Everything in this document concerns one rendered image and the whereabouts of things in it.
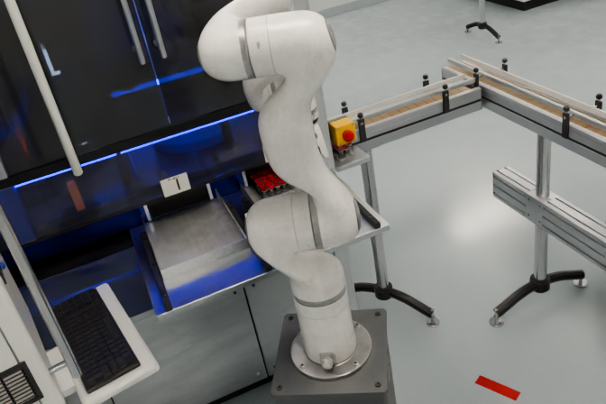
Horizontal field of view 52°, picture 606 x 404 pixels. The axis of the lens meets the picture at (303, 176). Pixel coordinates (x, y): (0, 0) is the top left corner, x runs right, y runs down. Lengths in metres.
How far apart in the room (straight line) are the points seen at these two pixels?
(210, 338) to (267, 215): 1.16
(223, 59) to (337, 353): 0.72
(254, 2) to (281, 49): 0.13
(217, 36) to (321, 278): 0.55
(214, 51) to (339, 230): 0.43
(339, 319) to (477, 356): 1.33
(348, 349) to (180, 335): 0.96
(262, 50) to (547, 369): 1.91
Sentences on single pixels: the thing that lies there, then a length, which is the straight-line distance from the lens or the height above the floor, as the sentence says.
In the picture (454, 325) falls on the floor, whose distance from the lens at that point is 2.76.
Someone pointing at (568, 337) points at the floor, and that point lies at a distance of 2.75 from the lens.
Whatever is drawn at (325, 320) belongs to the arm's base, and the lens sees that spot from 1.36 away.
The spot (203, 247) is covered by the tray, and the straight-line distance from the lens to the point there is 1.89.
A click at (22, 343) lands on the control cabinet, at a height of 1.05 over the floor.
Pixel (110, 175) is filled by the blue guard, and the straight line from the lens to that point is 1.93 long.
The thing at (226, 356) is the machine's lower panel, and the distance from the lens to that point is 2.41.
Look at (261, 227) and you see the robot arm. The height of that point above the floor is 1.25.
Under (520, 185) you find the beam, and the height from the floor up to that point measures 0.55.
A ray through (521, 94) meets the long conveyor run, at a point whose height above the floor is 0.95.
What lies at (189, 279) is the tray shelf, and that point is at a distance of 1.79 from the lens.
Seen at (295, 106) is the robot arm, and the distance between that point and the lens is 1.06.
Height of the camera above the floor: 1.93
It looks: 29 degrees down
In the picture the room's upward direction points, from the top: 11 degrees counter-clockwise
